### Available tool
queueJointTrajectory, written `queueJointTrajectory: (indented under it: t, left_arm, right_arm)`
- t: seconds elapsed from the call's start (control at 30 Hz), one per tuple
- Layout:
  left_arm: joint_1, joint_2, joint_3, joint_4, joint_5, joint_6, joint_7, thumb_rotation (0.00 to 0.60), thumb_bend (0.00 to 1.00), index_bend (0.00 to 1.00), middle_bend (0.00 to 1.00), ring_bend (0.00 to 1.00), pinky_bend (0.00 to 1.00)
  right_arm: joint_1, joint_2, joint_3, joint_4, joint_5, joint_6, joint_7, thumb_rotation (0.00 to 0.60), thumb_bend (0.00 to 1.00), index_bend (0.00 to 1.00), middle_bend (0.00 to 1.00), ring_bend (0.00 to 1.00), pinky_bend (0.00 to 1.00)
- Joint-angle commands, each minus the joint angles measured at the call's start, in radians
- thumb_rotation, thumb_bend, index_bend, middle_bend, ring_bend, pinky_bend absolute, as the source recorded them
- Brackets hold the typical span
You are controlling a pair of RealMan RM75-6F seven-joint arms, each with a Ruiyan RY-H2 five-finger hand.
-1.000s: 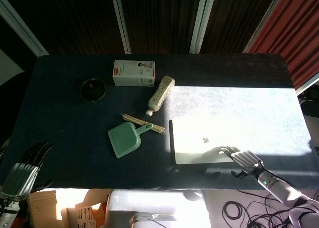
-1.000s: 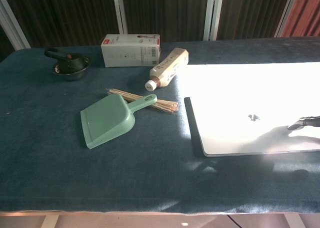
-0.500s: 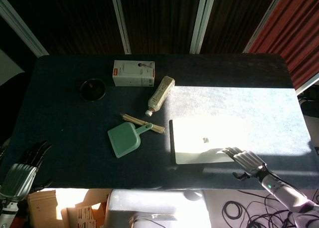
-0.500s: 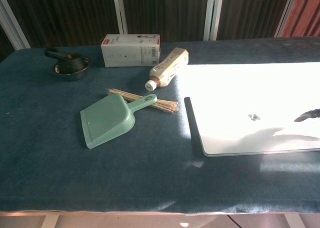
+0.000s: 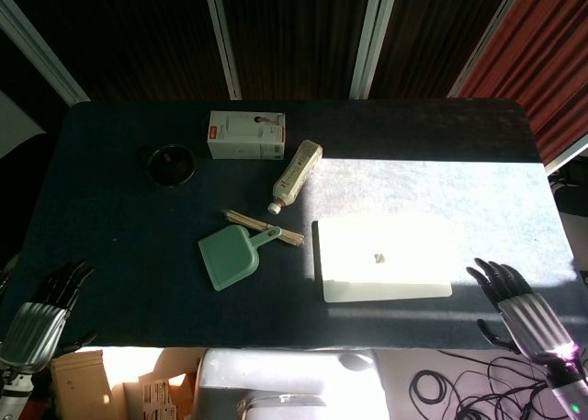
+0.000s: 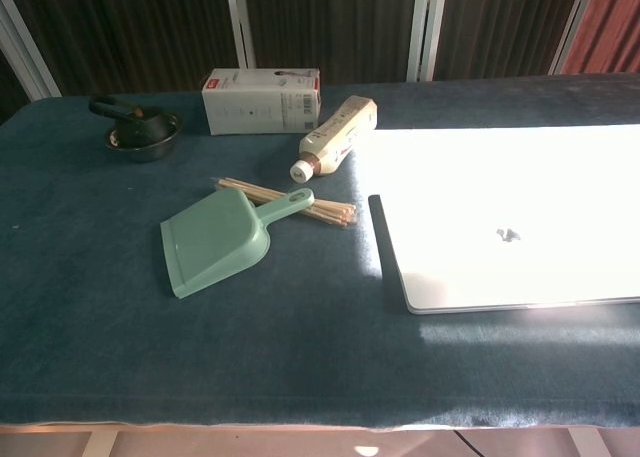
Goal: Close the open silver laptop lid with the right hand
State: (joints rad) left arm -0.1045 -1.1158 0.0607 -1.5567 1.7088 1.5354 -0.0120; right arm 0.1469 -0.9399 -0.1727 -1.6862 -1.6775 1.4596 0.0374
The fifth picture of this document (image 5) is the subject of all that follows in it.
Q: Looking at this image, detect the black round bowl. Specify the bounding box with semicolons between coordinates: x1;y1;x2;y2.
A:
138;143;198;189

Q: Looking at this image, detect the white product box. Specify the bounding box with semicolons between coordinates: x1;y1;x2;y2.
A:
207;110;287;161

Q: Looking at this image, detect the black cable tangle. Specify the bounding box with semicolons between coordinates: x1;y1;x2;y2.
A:
384;349;588;420

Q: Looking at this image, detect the cardboard box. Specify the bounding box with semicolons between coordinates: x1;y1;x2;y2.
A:
49;348;203;420

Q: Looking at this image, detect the green dustpan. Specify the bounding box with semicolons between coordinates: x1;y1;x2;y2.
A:
198;223;283;293

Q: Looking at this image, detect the silver laptop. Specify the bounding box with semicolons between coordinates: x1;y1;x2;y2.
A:
311;215;454;304

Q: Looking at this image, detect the red curtain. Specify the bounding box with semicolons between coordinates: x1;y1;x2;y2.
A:
458;0;588;155

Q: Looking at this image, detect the bundle of wooden sticks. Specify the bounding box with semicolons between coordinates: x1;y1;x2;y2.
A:
221;209;306;248

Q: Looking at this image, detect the dark blue table cloth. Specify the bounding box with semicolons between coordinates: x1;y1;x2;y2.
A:
0;98;585;351

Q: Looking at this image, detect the beige plastic drink bottle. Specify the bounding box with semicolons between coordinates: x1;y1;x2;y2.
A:
267;139;323;216

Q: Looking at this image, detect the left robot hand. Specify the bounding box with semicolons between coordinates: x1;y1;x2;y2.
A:
0;259;97;374

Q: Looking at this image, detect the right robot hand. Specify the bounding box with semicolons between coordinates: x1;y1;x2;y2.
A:
465;257;581;369

